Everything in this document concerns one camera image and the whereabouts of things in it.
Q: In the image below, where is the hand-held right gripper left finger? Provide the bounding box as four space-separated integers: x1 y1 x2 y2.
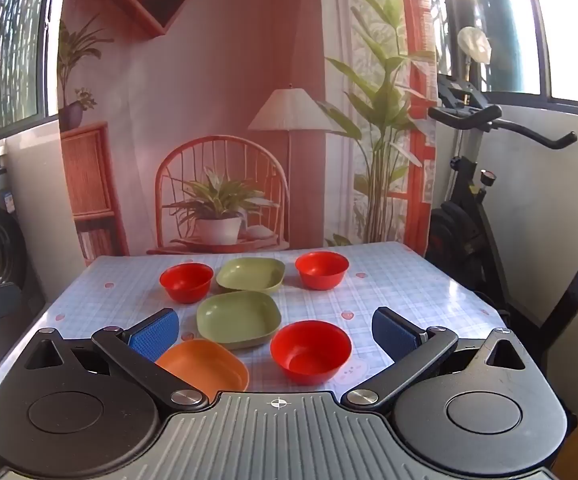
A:
22 308 208 414

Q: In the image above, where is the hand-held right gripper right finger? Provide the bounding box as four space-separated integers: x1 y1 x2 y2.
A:
342 306 528 412

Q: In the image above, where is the red plastic bowl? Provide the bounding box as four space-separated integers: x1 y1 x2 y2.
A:
270 320 353 386
159 262 214 304
295 251 350 291

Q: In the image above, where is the orange square plate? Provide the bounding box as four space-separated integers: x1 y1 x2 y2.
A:
155 339 250 403

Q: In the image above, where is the green square plate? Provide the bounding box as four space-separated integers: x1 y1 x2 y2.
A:
196 290 282 351
216 257 286 296

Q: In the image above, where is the plaid tablecloth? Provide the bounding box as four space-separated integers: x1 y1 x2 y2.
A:
0 241 510 411

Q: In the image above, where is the black exercise bike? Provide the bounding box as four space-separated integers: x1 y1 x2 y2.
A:
426 74 578 426

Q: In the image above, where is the printed room backdrop cloth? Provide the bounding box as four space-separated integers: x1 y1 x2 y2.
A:
58 0 440 266

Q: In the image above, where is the window with metal grille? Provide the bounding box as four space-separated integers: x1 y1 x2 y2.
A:
0 0 70 146

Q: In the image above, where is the white cloth cap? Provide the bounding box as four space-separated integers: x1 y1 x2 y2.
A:
457 26 492 64

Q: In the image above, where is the bright glass window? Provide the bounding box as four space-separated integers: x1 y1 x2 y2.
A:
434 0 578 111

